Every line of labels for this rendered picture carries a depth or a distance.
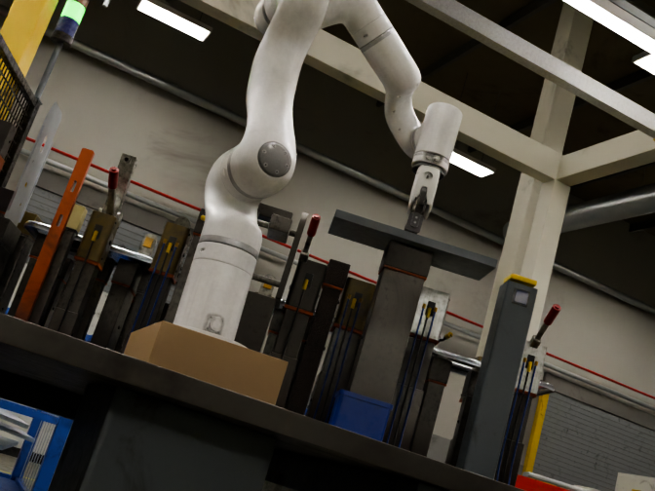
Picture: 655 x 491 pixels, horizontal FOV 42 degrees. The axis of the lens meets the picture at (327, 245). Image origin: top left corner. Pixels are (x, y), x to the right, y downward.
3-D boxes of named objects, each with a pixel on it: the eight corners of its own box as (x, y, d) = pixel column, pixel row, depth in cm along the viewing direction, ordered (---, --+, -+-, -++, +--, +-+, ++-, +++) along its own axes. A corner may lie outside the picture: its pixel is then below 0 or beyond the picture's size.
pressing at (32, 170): (17, 230, 224) (64, 116, 233) (5, 217, 213) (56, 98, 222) (15, 229, 224) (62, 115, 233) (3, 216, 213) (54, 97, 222)
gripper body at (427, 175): (448, 164, 191) (436, 209, 188) (442, 179, 201) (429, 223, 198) (416, 155, 191) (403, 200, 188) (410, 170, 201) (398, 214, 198)
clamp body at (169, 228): (140, 388, 196) (193, 238, 206) (134, 383, 185) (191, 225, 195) (112, 379, 195) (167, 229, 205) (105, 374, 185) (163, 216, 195)
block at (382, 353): (373, 454, 183) (426, 260, 195) (379, 453, 175) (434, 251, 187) (329, 440, 183) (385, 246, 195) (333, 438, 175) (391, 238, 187)
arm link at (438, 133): (404, 156, 199) (427, 147, 191) (419, 106, 203) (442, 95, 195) (434, 170, 203) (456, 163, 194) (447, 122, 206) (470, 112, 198)
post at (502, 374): (483, 488, 183) (528, 296, 195) (494, 488, 176) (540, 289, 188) (450, 477, 183) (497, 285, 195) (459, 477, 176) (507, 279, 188)
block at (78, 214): (31, 353, 199) (88, 210, 209) (28, 351, 196) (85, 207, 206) (17, 349, 199) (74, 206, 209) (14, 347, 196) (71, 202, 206)
